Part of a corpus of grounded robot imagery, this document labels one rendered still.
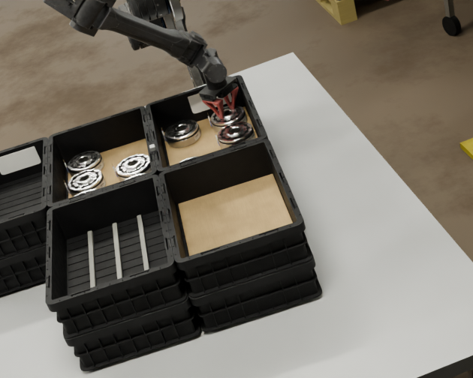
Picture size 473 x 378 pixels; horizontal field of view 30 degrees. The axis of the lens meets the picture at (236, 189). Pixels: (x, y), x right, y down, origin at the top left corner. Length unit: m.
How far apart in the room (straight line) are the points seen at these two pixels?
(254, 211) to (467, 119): 1.89
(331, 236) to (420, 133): 1.68
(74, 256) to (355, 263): 0.71
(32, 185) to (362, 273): 1.05
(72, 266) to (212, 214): 0.37
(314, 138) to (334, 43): 2.17
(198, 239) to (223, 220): 0.09
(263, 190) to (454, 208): 1.31
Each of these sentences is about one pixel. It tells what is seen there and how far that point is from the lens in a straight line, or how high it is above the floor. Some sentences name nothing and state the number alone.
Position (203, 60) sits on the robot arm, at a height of 1.08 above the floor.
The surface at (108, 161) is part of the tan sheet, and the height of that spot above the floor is 0.83.
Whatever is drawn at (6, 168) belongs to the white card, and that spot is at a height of 0.88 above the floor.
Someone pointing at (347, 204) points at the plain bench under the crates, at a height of 0.70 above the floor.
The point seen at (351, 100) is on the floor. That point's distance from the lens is 4.20.
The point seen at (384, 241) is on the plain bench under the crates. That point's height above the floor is 0.70.
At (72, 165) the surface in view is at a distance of 2.59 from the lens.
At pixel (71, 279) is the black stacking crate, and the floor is 0.83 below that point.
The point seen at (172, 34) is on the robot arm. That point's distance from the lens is 2.37.
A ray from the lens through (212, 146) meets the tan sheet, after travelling 2.49.
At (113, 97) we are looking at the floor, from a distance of 4.92.
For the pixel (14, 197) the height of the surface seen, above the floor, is 0.83.
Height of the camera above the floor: 2.08
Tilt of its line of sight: 33 degrees down
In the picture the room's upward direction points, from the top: 18 degrees counter-clockwise
